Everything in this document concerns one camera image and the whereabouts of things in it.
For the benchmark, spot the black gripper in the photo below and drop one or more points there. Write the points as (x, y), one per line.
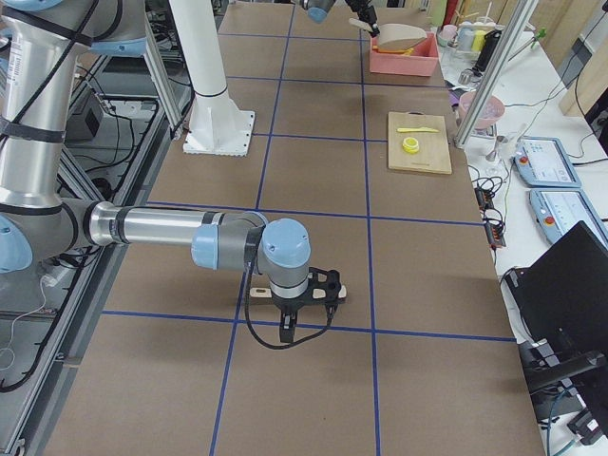
(359, 9)
(288, 307)

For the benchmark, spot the beige plastic dustpan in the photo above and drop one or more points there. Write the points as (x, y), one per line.
(395, 36)

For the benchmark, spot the yellow toy corn cob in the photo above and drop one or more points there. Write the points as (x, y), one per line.
(384, 50)

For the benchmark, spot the pink plastic bin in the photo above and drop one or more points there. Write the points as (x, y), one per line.
(422, 61)

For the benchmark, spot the yellow plastic knife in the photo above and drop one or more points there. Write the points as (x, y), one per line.
(419, 129)

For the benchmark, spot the bamboo cutting board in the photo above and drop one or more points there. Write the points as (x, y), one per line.
(433, 156)

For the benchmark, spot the yellow toy lemon slices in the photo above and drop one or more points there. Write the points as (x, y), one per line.
(410, 145)

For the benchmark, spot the pink bowl with ice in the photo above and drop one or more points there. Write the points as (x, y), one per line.
(491, 113)

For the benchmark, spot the blue teach pendant far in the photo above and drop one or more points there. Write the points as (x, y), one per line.
(542, 162)

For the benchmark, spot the blue teach pendant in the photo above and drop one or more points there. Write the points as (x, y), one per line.
(557, 210)
(542, 162)

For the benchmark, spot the blue teach pendant near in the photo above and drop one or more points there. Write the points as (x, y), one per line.
(557, 210)

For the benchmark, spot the black laptop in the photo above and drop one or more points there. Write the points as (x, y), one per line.
(562, 297)

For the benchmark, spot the aluminium frame post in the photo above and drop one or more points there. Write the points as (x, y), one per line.
(514, 28)

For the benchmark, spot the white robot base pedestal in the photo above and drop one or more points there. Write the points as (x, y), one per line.
(216, 125)

